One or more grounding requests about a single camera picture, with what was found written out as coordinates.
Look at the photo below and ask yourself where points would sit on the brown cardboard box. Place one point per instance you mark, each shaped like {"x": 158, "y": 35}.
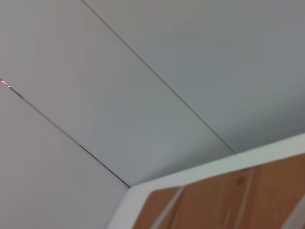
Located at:
{"x": 226, "y": 202}

